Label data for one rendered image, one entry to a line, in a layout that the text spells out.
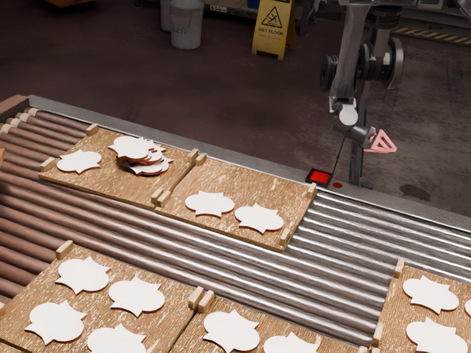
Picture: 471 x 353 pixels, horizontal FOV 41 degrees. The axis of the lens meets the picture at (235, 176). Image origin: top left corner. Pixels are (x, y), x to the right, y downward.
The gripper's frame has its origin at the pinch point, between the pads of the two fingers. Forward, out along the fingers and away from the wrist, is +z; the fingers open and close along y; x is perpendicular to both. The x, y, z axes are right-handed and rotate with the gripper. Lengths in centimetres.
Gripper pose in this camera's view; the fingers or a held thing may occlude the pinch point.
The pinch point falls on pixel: (390, 149)
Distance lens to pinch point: 202.7
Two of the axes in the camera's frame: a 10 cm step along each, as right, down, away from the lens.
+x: 4.5, -8.9, -0.2
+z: 8.9, 4.5, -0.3
